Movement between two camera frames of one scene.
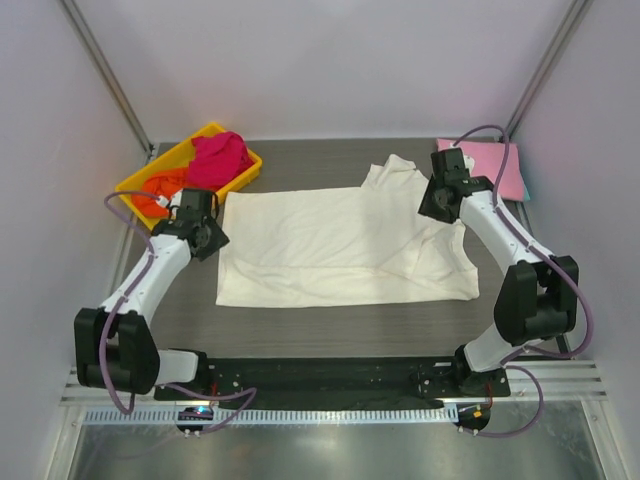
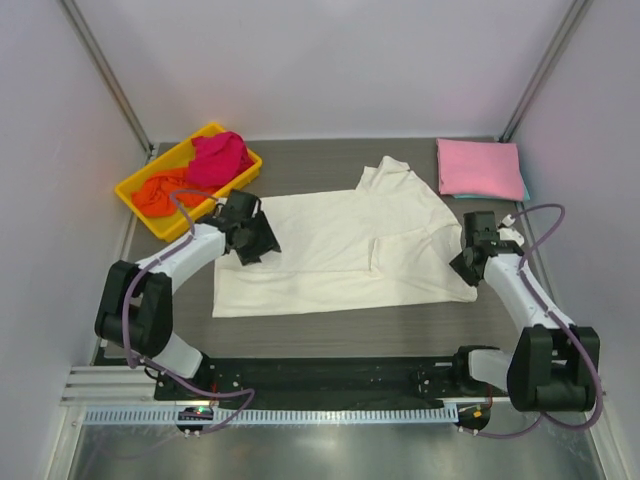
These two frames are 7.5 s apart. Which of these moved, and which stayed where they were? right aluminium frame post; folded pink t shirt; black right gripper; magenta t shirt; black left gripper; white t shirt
Moved: black left gripper; black right gripper
Stayed: right aluminium frame post; magenta t shirt; folded pink t shirt; white t shirt
